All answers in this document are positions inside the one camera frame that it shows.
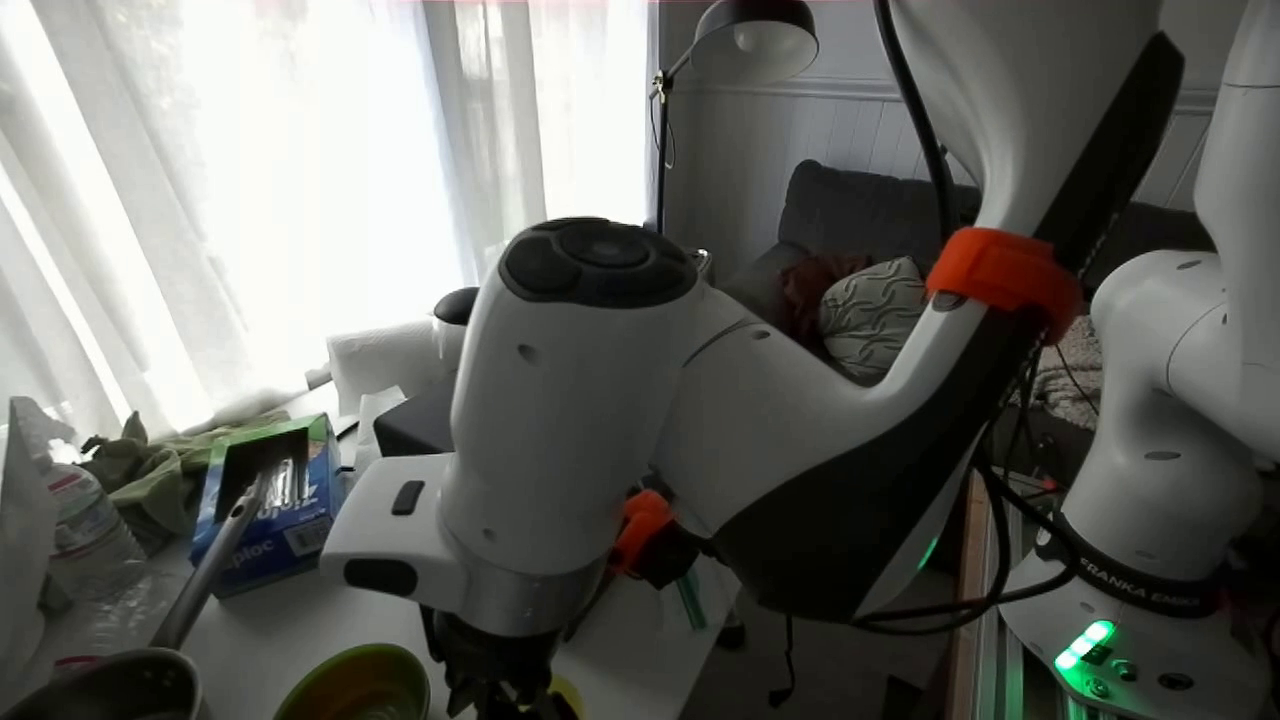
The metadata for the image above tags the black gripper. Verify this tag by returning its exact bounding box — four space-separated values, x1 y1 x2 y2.
420 601 568 720

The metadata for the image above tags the green plastic bowl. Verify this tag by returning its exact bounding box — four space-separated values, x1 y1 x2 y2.
269 640 437 720

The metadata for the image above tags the blue cardboard box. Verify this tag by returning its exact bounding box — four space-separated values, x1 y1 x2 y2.
185 407 353 601

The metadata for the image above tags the black electric kettle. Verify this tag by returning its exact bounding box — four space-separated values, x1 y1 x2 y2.
429 282 488 332

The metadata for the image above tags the green cloth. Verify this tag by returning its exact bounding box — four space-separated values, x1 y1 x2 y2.
77 407 277 543

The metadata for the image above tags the clear plastic bag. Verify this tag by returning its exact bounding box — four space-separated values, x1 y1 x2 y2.
0 387 151 625

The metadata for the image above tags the grey patterned pillow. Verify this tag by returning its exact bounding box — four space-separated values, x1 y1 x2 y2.
811 251 931 393

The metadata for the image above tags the white sheer curtain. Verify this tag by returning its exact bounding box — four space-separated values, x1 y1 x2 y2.
0 0 661 436

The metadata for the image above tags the dark grey sofa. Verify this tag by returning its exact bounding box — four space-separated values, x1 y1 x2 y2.
718 155 1221 357

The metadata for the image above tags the black desk lamp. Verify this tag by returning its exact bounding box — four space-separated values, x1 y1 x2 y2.
645 0 822 250

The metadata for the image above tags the steel pot with handle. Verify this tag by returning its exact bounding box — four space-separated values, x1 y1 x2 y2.
0 458 292 720

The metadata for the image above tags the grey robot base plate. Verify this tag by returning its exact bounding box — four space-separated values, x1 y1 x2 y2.
989 567 1276 720

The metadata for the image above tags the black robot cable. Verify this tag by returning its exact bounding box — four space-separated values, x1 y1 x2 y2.
869 0 967 251

